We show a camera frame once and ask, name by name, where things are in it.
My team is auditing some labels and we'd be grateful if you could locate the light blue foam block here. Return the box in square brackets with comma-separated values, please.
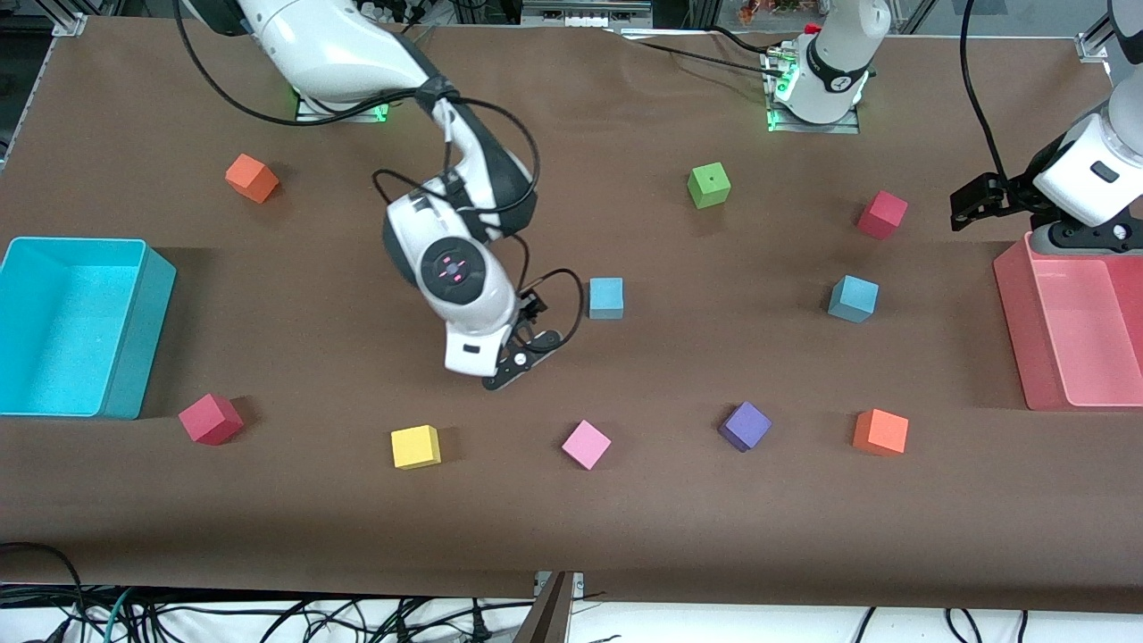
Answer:
[827, 275, 880, 324]
[589, 277, 624, 320]

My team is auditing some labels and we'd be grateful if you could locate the red foam block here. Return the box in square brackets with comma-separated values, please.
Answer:
[178, 393, 245, 446]
[856, 190, 909, 240]

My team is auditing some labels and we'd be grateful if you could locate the pink foam block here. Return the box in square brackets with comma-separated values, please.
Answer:
[562, 419, 613, 472]

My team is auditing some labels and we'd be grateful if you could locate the pink plastic bin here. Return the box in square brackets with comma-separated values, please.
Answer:
[993, 232, 1143, 412]

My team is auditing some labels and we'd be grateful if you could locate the yellow foam block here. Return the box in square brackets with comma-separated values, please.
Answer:
[390, 424, 442, 471]

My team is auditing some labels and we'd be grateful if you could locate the brown table cover sheet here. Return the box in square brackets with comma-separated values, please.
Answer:
[0, 16, 1143, 617]

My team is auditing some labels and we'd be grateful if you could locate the green foam block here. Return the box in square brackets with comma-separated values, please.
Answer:
[688, 162, 732, 210]

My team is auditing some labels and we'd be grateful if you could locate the purple foam block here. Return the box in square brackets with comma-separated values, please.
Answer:
[719, 401, 772, 453]

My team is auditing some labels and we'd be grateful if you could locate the orange foam block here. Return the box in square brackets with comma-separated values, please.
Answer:
[852, 408, 910, 457]
[225, 154, 280, 205]

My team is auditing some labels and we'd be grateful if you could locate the brown table support bar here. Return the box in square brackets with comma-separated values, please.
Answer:
[513, 572, 575, 643]

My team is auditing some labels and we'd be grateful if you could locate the grey background device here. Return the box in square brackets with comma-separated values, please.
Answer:
[521, 0, 653, 28]

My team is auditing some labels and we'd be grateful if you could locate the cyan plastic bin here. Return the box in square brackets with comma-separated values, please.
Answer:
[0, 237, 177, 421]

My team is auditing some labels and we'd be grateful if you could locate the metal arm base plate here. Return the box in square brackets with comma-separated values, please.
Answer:
[766, 105, 862, 136]
[295, 96, 390, 124]

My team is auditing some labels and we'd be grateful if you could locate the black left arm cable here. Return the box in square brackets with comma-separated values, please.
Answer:
[957, 0, 1010, 187]

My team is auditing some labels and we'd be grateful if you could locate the aluminium frame profile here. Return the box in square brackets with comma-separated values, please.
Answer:
[1076, 0, 1128, 60]

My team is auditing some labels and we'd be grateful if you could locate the metal table bracket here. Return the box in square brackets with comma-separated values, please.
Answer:
[534, 572, 586, 601]

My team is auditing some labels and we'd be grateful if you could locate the black table cable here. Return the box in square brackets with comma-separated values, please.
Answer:
[708, 25, 783, 56]
[636, 39, 788, 78]

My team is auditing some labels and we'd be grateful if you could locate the teal floor cable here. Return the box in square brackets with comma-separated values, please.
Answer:
[101, 588, 137, 643]

